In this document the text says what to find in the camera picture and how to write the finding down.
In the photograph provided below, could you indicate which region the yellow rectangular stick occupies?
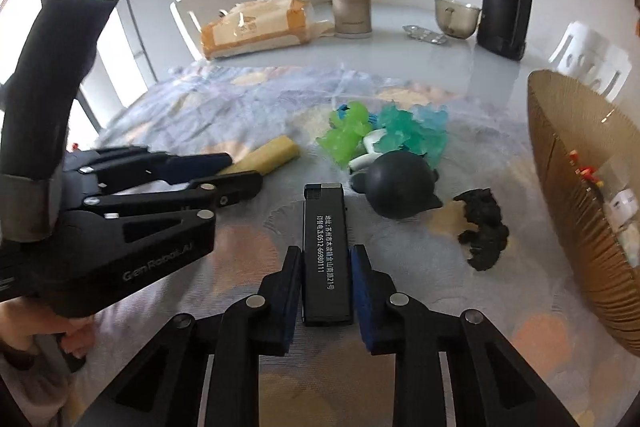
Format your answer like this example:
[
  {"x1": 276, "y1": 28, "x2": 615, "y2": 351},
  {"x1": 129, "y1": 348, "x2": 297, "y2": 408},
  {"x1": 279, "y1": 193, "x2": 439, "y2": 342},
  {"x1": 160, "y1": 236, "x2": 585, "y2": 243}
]
[{"x1": 219, "y1": 135, "x2": 300, "y2": 176}]

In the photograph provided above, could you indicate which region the green translucent toy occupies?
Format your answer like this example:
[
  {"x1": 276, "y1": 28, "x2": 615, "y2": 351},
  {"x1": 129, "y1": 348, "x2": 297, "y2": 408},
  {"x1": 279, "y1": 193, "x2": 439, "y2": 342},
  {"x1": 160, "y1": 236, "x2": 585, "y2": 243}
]
[{"x1": 317, "y1": 101, "x2": 373, "y2": 167}]

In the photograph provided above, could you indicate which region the black animal figurine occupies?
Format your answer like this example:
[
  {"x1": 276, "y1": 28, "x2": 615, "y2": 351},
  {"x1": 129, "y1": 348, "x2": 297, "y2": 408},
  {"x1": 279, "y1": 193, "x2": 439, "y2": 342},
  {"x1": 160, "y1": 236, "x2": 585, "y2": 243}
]
[{"x1": 454, "y1": 188, "x2": 510, "y2": 272}]

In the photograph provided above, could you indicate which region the white earbuds case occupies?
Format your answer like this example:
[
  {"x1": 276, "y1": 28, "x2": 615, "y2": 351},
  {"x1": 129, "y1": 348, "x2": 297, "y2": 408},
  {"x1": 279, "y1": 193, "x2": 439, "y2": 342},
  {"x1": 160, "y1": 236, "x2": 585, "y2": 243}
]
[{"x1": 348, "y1": 129, "x2": 386, "y2": 173}]

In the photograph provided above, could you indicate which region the black rectangular box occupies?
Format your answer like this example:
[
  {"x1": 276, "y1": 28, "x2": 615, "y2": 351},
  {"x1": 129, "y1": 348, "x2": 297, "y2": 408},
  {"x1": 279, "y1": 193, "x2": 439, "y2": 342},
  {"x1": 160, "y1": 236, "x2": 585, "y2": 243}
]
[{"x1": 303, "y1": 183, "x2": 354, "y2": 327}]

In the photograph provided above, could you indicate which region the black round penguin toy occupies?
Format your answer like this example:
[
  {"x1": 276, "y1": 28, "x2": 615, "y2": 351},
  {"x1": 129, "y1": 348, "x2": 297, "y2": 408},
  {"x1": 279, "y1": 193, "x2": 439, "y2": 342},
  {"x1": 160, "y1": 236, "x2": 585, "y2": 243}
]
[{"x1": 349, "y1": 150, "x2": 444, "y2": 220}]

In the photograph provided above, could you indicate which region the teal translucent toy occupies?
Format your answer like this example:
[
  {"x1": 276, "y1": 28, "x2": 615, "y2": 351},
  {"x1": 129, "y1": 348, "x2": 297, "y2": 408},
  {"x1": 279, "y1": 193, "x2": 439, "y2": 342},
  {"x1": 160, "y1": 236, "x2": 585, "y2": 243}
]
[{"x1": 375, "y1": 103, "x2": 448, "y2": 168}]

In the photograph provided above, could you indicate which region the light blue translucent toy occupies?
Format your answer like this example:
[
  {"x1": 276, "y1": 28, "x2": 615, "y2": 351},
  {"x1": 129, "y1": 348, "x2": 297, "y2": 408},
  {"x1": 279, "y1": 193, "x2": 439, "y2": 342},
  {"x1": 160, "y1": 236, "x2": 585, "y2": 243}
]
[{"x1": 411, "y1": 103, "x2": 449, "y2": 132}]

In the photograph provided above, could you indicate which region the red black toy figurine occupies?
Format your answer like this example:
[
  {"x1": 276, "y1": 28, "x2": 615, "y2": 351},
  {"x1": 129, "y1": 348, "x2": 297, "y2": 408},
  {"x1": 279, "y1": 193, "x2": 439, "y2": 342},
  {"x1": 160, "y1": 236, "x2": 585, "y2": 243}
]
[{"x1": 568, "y1": 150, "x2": 603, "y2": 190}]

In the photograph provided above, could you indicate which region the person's left hand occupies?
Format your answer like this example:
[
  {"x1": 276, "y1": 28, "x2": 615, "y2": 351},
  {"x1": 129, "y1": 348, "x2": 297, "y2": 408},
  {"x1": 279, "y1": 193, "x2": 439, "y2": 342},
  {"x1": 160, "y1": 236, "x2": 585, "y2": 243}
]
[{"x1": 1, "y1": 298, "x2": 96, "y2": 359}]

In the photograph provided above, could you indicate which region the orange tissue paper pack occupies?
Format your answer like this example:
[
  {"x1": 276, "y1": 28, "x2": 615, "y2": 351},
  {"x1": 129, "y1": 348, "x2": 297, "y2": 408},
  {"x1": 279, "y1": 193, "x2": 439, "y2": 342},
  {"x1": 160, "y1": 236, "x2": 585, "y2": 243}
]
[{"x1": 201, "y1": 0, "x2": 334, "y2": 60}]

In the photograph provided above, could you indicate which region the white chair left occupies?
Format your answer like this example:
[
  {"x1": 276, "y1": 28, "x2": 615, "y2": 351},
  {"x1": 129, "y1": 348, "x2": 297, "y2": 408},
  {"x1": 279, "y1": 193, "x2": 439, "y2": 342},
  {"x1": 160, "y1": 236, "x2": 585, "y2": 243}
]
[{"x1": 170, "y1": 0, "x2": 255, "y2": 61}]

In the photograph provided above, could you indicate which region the white chair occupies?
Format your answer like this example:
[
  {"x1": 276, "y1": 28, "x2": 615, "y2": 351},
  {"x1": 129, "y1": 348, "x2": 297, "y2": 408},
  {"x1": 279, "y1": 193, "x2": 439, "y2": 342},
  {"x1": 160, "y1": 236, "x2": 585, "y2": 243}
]
[
  {"x1": 549, "y1": 22, "x2": 631, "y2": 102},
  {"x1": 170, "y1": 0, "x2": 255, "y2": 61}
]

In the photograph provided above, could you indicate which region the white refrigerator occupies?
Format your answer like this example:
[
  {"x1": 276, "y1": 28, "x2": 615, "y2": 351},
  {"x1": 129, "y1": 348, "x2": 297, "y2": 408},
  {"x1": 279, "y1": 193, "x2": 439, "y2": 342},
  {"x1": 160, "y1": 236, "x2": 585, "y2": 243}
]
[{"x1": 99, "y1": 0, "x2": 194, "y2": 107}]

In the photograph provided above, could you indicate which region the floral patterned table cloth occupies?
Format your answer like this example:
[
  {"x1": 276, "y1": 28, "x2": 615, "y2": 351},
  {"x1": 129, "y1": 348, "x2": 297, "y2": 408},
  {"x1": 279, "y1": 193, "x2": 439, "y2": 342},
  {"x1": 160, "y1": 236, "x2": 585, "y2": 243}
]
[{"x1": 64, "y1": 66, "x2": 639, "y2": 426}]

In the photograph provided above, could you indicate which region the amber ribbed glass bowl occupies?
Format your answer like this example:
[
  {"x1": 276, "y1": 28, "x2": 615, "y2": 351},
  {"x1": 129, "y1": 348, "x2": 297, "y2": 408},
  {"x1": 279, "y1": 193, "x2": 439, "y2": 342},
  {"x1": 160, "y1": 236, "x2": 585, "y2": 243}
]
[{"x1": 527, "y1": 69, "x2": 639, "y2": 355}]

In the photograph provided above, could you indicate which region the small metal bowl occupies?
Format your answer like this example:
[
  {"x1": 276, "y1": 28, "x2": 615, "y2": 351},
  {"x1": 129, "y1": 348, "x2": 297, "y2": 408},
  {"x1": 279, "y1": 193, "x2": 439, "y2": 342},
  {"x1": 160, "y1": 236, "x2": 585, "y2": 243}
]
[{"x1": 434, "y1": 0, "x2": 482, "y2": 40}]

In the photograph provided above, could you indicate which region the white chair right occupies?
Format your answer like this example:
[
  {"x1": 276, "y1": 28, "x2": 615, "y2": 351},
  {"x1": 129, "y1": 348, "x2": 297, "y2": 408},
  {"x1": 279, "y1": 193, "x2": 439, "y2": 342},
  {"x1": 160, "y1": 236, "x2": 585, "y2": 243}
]
[{"x1": 549, "y1": 22, "x2": 631, "y2": 102}]

